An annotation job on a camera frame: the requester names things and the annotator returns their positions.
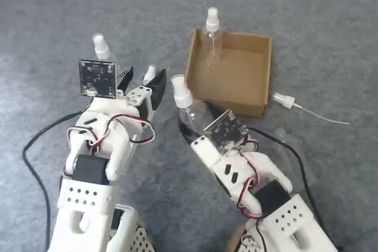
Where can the white spray top with tube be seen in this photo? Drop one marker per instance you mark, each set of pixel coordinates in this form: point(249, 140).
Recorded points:
point(282, 100)

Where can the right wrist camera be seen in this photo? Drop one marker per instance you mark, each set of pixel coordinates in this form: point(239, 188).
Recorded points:
point(227, 132)

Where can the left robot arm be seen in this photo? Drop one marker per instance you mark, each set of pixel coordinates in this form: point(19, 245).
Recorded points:
point(85, 199)

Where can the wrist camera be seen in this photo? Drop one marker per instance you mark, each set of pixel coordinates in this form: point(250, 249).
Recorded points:
point(97, 79)
point(227, 132)

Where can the cardboard box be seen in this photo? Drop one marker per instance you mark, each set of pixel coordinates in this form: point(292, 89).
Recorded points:
point(233, 83)

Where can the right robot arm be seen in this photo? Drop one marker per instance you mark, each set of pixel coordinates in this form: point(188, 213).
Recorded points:
point(292, 219)

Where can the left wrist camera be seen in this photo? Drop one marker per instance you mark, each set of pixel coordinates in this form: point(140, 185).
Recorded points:
point(97, 79)

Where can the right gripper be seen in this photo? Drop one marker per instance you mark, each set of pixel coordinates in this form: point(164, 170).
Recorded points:
point(236, 172)

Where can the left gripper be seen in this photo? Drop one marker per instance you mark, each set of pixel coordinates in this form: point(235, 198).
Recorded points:
point(118, 122)

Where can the clear bottle with spray top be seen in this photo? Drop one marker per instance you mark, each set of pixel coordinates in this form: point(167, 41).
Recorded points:
point(149, 74)
point(213, 36)
point(189, 107)
point(101, 47)

